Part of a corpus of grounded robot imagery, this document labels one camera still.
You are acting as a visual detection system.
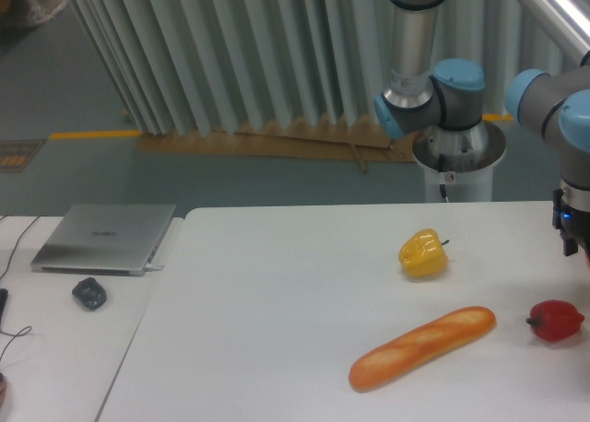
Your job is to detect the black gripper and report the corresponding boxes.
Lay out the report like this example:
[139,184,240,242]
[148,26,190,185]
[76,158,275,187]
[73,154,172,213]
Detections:
[552,187,589,257]

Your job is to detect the red bell pepper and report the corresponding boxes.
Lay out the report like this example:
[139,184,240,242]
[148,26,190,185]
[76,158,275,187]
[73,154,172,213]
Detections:
[525,299,584,342]

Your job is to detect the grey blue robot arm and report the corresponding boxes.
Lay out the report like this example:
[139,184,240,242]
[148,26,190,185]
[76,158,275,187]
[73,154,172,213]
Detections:
[373,0,589,255]

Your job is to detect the person's hand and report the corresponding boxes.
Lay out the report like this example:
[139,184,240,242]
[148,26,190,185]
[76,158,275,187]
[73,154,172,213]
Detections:
[0,373,7,406]

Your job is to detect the yellow bell pepper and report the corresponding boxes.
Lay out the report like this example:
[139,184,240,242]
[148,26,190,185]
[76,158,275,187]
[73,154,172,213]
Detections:
[398,229,449,279]

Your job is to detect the orange baguette bread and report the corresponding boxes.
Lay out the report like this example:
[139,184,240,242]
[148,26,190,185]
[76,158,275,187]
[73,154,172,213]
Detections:
[348,306,497,393]

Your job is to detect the brown cardboard sheet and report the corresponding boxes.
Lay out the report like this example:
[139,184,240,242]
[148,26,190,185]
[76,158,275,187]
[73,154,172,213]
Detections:
[136,117,415,172]

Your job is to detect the folded white partition screen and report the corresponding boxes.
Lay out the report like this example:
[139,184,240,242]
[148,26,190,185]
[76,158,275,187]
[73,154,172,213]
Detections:
[71,0,589,135]

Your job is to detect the silver closed laptop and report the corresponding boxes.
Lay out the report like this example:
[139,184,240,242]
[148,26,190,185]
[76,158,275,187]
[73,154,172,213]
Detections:
[30,204,175,275]

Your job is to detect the dark grey small device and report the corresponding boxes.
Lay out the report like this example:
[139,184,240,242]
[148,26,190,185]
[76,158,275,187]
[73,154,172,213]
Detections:
[72,277,107,311]

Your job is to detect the black pen-like object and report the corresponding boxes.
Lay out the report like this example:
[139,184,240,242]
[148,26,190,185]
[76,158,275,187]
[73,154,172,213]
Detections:
[0,288,8,321]

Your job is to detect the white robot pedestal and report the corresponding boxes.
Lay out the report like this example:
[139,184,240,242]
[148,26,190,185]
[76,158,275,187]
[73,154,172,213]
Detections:
[412,121,506,203]

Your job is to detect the thin black mouse cable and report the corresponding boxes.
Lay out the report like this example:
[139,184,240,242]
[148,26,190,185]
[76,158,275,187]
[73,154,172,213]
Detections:
[0,323,35,361]

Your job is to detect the black laptop cable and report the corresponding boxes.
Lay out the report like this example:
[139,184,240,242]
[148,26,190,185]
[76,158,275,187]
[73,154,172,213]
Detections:
[0,215,42,280]

